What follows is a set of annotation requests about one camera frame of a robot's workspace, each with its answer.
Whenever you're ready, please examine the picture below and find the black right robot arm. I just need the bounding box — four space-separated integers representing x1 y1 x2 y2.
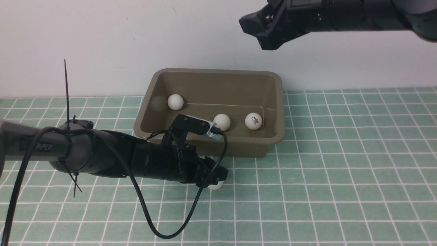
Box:
239 0 437 50

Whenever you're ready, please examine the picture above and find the white ping-pong ball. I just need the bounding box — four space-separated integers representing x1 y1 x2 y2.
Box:
167 94 184 111
213 113 231 131
207 181 224 191
244 112 263 131

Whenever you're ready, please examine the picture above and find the black left camera cable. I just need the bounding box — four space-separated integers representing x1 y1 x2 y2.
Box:
0 126 228 246

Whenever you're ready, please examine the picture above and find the olive green plastic bin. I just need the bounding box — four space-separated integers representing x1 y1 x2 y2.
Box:
133 68 285 158

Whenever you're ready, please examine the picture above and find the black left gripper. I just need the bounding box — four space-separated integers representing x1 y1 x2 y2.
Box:
131 137 228 188

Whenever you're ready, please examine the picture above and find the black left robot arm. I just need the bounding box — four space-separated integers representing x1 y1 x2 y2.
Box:
31 120 228 186

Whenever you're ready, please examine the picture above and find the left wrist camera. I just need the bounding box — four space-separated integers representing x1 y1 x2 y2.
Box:
169 114 223 141

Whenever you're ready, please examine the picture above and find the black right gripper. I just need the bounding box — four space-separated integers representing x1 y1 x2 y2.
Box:
239 0 330 51

